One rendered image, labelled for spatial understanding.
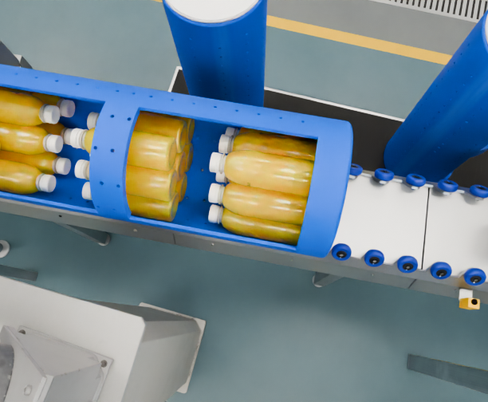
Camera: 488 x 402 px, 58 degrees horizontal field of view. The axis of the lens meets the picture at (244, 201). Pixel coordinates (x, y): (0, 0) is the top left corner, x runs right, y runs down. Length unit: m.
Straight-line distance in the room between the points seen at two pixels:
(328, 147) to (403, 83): 1.60
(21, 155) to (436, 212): 0.99
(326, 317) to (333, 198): 1.25
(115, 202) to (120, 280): 1.21
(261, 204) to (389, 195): 0.39
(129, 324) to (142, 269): 1.20
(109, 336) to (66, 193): 0.39
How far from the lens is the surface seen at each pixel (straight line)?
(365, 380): 2.05
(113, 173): 0.85
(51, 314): 0.91
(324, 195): 0.80
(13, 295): 0.95
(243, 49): 1.31
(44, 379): 0.63
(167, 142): 0.87
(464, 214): 1.20
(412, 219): 1.15
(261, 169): 0.84
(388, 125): 2.10
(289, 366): 2.00
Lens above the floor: 1.98
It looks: 75 degrees down
